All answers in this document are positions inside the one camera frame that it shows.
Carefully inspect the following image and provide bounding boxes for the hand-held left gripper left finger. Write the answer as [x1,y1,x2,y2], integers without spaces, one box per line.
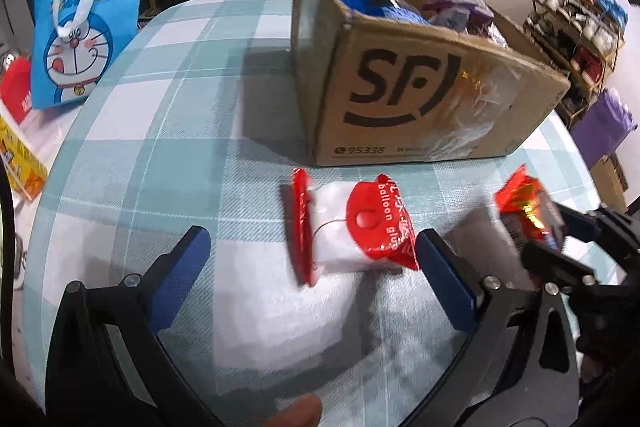
[45,226,212,427]

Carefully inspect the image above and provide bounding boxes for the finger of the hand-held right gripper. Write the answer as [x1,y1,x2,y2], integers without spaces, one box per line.
[520,239,597,292]
[546,202,607,249]

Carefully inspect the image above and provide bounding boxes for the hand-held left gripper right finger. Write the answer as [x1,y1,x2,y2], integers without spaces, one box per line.
[415,229,584,427]

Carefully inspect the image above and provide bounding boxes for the red and gold snack packet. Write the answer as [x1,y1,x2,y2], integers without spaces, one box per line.
[494,164,569,254]

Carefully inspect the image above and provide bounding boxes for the red white balloon glue packet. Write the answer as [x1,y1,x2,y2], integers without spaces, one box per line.
[279,167,421,289]

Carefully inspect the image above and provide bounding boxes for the brown cardboard box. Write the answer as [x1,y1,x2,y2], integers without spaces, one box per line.
[291,0,572,167]

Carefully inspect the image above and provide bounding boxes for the white and purple snack packet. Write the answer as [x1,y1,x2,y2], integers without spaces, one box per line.
[422,0,497,36]

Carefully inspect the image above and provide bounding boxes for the person's left hand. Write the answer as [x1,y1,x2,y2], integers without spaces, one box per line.
[269,394,324,427]

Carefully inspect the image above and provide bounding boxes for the small cardboard box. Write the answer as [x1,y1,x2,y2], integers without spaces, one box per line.
[590,154,631,211]

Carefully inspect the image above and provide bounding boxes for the purple plastic bag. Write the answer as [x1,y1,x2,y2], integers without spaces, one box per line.
[569,88,639,171]

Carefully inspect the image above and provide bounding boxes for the shoe rack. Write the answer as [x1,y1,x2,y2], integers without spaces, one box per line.
[524,0,629,128]

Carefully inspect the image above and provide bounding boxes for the yellow box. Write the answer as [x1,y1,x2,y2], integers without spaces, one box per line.
[0,114,50,204]

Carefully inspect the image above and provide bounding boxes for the red bag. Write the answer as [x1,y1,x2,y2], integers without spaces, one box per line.
[0,57,37,126]

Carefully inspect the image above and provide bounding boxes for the blue cartoon tote bag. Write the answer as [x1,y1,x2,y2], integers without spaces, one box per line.
[31,0,150,110]

